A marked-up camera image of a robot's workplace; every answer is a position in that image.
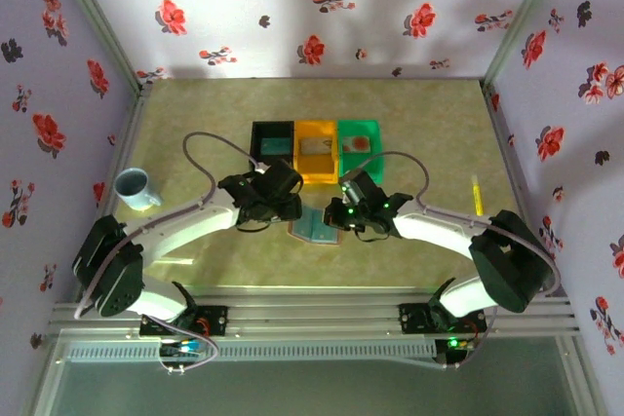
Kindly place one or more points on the circuit board with LED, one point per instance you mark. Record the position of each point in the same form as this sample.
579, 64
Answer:
453, 343
183, 349

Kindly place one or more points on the grey beige card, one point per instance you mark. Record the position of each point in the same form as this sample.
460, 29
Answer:
316, 145

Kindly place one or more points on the teal plastic card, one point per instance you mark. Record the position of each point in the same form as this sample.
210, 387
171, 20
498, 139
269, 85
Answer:
325, 230
304, 226
275, 146

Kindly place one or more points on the aluminium corner post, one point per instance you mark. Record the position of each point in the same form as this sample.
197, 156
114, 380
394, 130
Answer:
524, 16
98, 16

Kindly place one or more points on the aluminium front rail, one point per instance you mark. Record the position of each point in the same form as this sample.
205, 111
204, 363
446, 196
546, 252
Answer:
312, 318

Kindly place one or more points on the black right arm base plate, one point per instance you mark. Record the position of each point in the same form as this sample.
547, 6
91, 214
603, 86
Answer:
412, 318

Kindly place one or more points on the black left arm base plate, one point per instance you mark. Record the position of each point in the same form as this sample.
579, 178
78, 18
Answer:
217, 321

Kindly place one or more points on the black plastic bin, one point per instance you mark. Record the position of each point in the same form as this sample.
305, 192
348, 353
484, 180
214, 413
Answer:
257, 153

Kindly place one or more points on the aluminium side rail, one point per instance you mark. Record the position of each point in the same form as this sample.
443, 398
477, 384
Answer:
504, 143
128, 143

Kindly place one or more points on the blue grey mug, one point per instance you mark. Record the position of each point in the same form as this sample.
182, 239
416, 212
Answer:
134, 189

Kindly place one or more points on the white card with red circles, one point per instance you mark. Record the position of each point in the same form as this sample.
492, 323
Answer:
357, 144

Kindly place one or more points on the yellow plastic bin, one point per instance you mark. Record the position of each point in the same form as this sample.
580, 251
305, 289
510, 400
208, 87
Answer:
317, 167

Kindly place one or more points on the green plastic bin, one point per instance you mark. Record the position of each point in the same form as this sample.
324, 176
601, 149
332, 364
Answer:
358, 162

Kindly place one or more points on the yellow pen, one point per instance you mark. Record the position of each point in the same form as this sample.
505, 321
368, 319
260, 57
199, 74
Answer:
477, 197

